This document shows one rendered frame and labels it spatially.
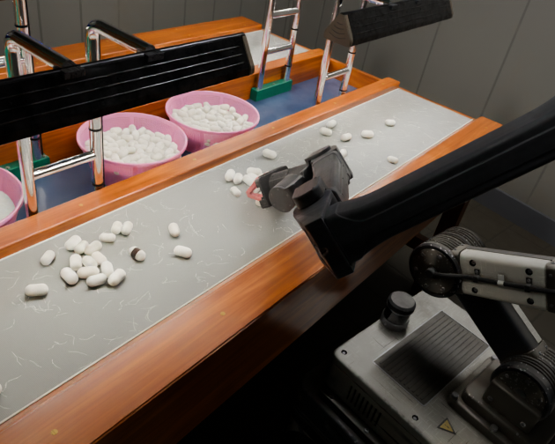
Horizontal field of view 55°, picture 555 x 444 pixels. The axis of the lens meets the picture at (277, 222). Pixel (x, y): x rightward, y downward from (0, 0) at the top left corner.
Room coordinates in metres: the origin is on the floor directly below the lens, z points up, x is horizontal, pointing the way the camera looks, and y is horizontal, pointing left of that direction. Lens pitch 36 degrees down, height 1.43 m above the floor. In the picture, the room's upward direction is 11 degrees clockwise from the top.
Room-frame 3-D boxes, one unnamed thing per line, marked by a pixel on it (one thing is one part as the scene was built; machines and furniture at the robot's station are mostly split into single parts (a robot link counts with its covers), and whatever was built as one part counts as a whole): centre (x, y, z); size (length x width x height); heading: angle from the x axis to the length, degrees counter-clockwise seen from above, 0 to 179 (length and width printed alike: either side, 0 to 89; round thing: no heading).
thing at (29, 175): (0.83, 0.37, 0.90); 0.20 x 0.19 x 0.45; 147
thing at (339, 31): (1.60, -0.22, 1.08); 0.62 x 0.08 x 0.07; 147
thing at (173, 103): (1.40, 0.24, 0.72); 0.27 x 0.27 x 0.10
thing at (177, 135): (1.16, 0.39, 0.72); 0.27 x 0.27 x 0.10
